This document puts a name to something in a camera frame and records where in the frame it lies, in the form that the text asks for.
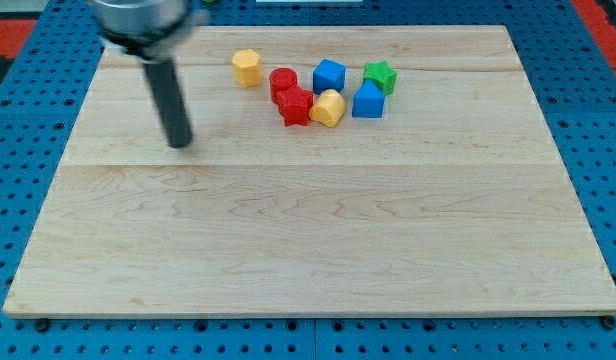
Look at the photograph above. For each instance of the blue cube block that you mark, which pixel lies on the blue cube block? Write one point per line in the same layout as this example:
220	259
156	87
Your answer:
328	75

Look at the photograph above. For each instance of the blue pentagon block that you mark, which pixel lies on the blue pentagon block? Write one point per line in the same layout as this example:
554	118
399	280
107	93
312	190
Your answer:
368	101

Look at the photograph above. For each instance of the yellow half-round block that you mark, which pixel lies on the yellow half-round block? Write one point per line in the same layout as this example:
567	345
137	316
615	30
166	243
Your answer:
328	109

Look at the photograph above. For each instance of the red star block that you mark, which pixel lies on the red star block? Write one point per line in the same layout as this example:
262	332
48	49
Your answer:
294	104

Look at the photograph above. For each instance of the red cylinder block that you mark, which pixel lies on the red cylinder block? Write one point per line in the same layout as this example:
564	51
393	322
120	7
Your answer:
281	79

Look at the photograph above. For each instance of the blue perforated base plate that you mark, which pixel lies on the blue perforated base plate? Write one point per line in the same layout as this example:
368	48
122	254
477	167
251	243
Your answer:
575	84

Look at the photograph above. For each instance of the yellow hexagon block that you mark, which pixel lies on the yellow hexagon block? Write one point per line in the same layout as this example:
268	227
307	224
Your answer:
247	67

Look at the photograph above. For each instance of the light wooden board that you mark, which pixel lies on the light wooden board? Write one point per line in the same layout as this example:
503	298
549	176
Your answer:
456	203

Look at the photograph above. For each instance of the green star block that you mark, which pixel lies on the green star block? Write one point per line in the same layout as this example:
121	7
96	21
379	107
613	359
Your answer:
382	75

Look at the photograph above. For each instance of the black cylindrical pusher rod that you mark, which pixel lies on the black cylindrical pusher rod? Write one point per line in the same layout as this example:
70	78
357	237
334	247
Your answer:
163	82

